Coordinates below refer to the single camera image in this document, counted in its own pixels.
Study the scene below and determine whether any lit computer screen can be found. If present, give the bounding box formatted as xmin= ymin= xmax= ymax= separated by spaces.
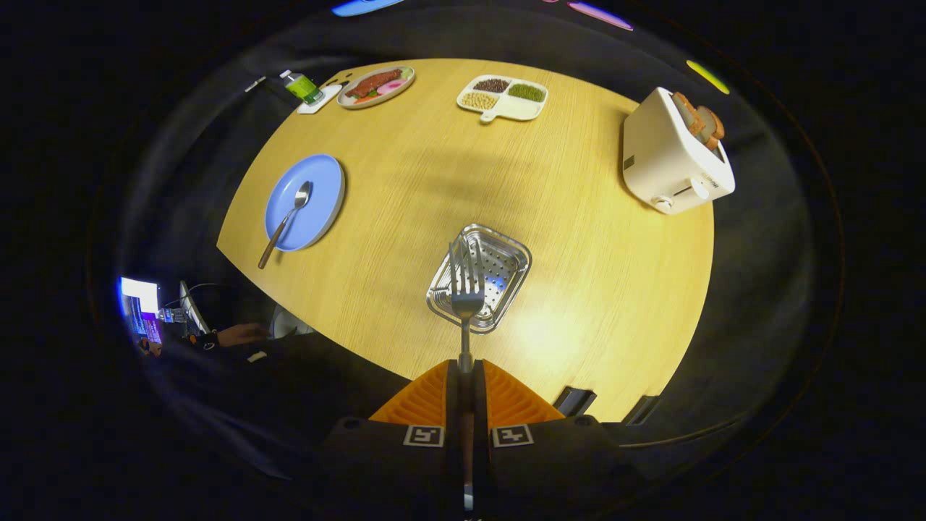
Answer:
xmin=118 ymin=276 xmax=163 ymax=344

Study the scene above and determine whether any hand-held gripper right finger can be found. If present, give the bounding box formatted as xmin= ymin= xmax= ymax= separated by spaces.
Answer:
xmin=474 ymin=360 xmax=623 ymax=521

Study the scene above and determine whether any white toaster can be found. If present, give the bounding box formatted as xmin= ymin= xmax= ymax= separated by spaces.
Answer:
xmin=622 ymin=87 xmax=736 ymax=216

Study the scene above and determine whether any white divided bean tray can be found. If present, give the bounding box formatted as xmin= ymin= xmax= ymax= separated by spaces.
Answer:
xmin=456 ymin=74 xmax=549 ymax=124

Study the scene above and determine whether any white square coaster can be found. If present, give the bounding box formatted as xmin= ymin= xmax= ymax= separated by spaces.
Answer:
xmin=297 ymin=84 xmax=344 ymax=115

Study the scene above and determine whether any metal cutlery drainer basket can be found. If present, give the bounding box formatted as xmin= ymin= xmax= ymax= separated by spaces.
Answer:
xmin=425 ymin=223 xmax=533 ymax=335

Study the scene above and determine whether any blue round plate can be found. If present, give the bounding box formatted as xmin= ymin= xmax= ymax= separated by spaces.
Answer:
xmin=264 ymin=153 xmax=347 ymax=253

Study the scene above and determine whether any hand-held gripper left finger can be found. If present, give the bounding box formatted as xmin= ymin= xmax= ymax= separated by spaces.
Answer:
xmin=318 ymin=360 xmax=464 ymax=521

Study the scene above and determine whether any metal spoon with wooden handle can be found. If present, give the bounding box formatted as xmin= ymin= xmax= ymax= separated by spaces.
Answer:
xmin=258 ymin=181 xmax=313 ymax=271

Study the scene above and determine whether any toasted bread slice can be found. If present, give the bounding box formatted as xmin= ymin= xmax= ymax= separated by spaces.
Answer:
xmin=673 ymin=91 xmax=707 ymax=140
xmin=694 ymin=106 xmax=726 ymax=151

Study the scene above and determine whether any plate of mixed food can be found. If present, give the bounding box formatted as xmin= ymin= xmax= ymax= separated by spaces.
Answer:
xmin=336 ymin=65 xmax=417 ymax=110

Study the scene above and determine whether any black table bracket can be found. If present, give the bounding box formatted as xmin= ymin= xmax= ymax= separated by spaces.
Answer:
xmin=622 ymin=395 xmax=660 ymax=426
xmin=553 ymin=386 xmax=598 ymax=418

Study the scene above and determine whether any thin grey monitor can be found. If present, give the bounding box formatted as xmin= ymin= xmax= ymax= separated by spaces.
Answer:
xmin=179 ymin=280 xmax=212 ymax=336

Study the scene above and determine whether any metal fork with wooden handle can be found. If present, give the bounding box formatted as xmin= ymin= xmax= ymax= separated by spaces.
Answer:
xmin=447 ymin=235 xmax=487 ymax=511

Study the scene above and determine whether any green drink bottle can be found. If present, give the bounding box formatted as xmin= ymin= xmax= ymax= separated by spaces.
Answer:
xmin=280 ymin=69 xmax=325 ymax=106

